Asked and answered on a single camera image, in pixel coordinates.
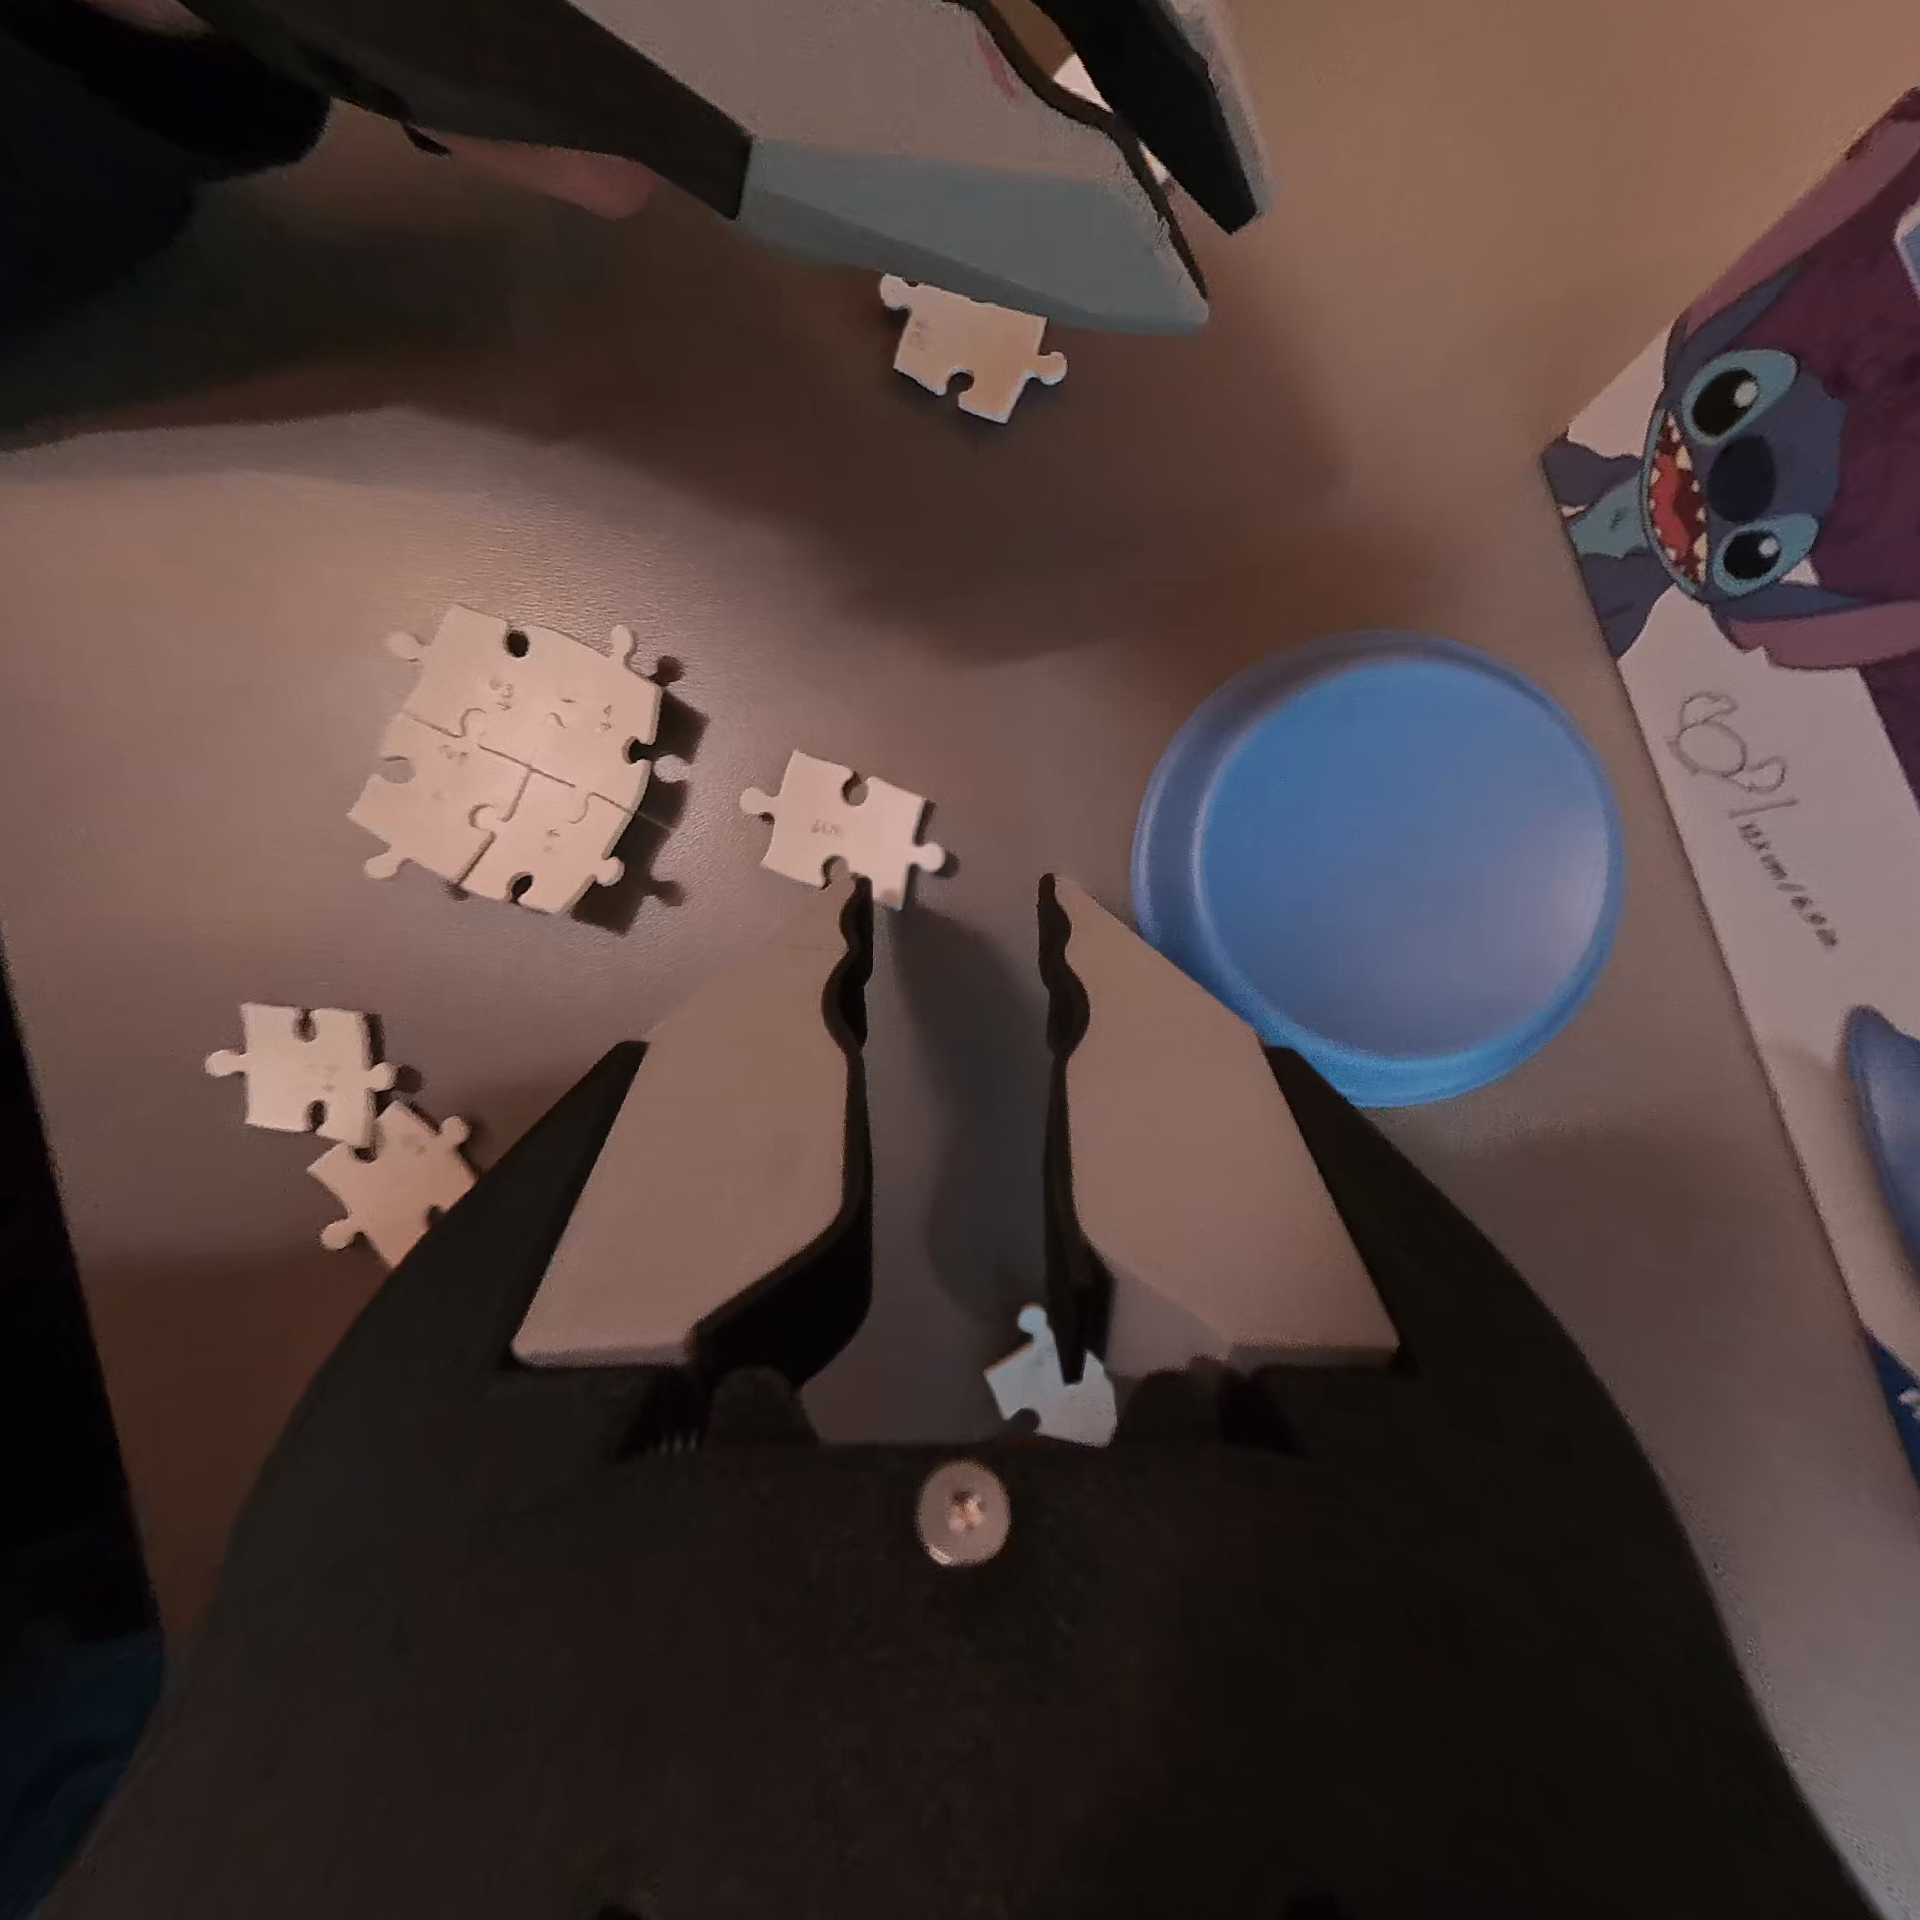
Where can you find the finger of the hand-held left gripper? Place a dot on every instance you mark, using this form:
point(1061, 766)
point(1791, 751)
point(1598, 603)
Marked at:
point(900, 180)
point(1223, 38)

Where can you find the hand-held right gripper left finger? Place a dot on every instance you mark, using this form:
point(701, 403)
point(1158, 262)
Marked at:
point(705, 1184)

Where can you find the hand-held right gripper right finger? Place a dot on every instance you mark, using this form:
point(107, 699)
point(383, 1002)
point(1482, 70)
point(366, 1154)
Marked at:
point(1201, 1184)

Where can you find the white puzzle piece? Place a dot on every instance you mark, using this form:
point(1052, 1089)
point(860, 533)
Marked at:
point(833, 825)
point(1028, 1381)
point(398, 1192)
point(309, 1069)
point(968, 353)

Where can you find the assembled white puzzle pieces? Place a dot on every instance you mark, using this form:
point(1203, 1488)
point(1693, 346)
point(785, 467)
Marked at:
point(511, 751)

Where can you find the cartoon print puzzle box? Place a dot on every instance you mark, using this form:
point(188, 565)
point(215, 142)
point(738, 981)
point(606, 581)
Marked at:
point(1770, 751)

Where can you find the person's left hand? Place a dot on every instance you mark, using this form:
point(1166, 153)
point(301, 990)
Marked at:
point(570, 182)

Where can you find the blue round plastic stand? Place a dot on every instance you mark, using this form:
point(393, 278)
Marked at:
point(1395, 855)

